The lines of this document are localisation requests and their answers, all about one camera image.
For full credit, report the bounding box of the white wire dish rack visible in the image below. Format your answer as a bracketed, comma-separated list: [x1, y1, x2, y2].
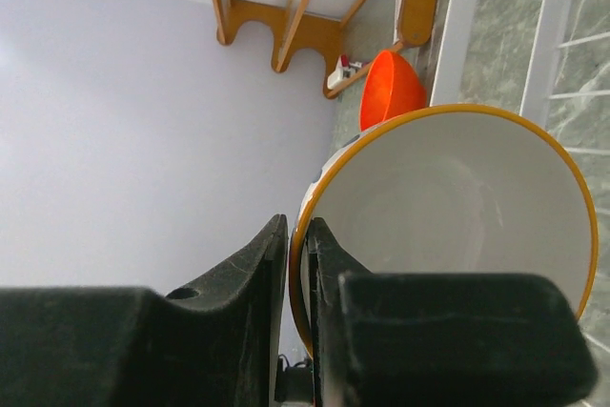
[427, 0, 609, 217]

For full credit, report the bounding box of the white red box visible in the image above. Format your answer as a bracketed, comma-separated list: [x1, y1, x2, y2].
[326, 54, 369, 90]

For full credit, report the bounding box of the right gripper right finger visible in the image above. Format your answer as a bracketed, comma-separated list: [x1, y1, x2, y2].
[306, 218, 599, 406]

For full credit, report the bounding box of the wooden shelf rack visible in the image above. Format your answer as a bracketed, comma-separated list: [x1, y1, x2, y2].
[199, 0, 445, 100]

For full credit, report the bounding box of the orange bowl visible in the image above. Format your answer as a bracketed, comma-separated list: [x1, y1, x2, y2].
[359, 51, 427, 131]

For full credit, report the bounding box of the cream bowl patterned rim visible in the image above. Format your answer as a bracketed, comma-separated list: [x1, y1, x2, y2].
[288, 104, 600, 350]

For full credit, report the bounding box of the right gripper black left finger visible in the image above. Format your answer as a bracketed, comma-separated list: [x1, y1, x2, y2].
[1, 214, 288, 406]

